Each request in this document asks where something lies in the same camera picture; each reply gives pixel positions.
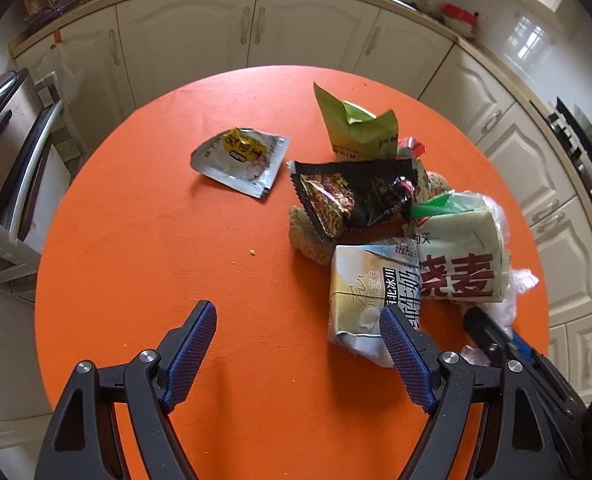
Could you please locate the pale milk carton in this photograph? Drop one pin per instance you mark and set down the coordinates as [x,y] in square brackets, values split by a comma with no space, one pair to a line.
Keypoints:
[361,290]

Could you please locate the black noodle wrapper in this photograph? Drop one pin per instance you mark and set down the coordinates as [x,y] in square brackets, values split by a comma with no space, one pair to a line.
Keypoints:
[371,195]

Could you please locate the silver yellow sachet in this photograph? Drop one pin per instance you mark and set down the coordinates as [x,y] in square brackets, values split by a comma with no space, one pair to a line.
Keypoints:
[246,160]

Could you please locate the round orange table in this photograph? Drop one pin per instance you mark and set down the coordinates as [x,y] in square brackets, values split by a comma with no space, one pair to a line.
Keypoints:
[186,25]

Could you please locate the white green frozen food bag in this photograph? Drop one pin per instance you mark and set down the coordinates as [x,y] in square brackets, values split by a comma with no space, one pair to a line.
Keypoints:
[456,245]

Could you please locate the orange hook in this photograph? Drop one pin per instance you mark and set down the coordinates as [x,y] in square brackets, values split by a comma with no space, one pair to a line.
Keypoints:
[56,36]

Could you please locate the walnut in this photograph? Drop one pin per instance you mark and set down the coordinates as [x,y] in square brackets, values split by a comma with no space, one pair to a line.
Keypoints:
[435,184]

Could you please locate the steel wok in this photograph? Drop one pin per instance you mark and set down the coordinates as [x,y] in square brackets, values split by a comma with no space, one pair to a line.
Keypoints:
[590,126]

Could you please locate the clear plastic bag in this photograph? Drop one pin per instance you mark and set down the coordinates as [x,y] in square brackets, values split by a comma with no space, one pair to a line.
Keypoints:
[507,305]

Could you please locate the green snack bag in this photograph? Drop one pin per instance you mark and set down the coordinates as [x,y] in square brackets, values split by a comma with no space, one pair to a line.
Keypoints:
[361,132]

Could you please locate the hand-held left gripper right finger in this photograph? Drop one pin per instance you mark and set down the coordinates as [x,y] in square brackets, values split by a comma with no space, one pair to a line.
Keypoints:
[407,360]

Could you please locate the hanging translucent plastic bag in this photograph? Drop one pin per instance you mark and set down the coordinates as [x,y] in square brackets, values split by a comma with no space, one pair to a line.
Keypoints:
[68,70]

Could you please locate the stainless steel appliance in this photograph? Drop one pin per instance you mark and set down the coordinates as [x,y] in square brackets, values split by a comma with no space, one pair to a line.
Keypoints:
[6,125]

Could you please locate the white plastic rack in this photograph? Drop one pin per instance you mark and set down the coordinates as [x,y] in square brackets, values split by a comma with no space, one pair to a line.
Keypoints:
[1,255]

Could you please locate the red candy wrapper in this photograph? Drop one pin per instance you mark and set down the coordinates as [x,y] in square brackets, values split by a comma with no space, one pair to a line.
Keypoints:
[412,147]

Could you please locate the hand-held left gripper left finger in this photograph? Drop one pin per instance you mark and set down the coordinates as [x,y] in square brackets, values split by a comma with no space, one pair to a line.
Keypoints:
[191,360]

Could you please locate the red lidded bowl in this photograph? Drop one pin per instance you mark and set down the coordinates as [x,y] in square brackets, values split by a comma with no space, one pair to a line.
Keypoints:
[458,16]

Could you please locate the black gas stove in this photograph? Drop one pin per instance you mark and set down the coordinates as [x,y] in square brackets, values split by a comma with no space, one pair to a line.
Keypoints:
[568,135]

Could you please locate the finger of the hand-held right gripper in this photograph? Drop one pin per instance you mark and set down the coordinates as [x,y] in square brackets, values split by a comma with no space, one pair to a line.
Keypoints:
[483,332]
[524,349]

